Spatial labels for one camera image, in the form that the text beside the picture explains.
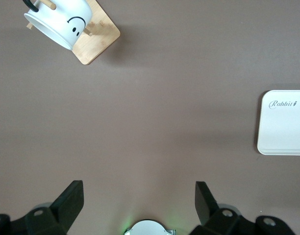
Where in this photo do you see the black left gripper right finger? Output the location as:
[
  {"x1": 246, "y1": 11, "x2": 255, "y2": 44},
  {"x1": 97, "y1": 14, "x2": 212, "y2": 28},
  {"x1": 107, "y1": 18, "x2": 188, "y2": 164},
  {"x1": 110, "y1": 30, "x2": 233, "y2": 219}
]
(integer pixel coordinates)
[{"x1": 190, "y1": 181, "x2": 295, "y2": 235}]

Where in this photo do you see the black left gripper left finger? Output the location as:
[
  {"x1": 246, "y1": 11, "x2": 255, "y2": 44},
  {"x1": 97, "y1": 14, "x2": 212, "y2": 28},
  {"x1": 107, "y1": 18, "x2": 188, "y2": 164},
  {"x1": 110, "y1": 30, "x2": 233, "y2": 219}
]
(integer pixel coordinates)
[{"x1": 0, "y1": 180, "x2": 85, "y2": 235}]

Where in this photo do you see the white smiley face mug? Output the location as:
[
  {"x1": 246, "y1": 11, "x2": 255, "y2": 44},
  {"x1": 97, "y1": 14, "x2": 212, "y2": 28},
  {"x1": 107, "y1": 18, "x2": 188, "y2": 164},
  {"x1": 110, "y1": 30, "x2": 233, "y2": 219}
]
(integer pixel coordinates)
[{"x1": 22, "y1": 0, "x2": 93, "y2": 51}]

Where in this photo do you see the white Rabbit print tray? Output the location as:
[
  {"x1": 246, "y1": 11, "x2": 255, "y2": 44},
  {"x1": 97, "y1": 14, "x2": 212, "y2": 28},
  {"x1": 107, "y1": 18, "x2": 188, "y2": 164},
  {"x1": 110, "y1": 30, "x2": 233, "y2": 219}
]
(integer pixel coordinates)
[{"x1": 256, "y1": 90, "x2": 300, "y2": 156}]

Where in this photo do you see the wooden mug rack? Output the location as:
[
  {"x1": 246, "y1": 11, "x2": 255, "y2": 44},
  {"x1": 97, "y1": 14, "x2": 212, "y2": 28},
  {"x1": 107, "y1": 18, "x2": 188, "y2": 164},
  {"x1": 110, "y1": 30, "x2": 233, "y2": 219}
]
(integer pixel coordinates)
[{"x1": 26, "y1": 0, "x2": 121, "y2": 66}]

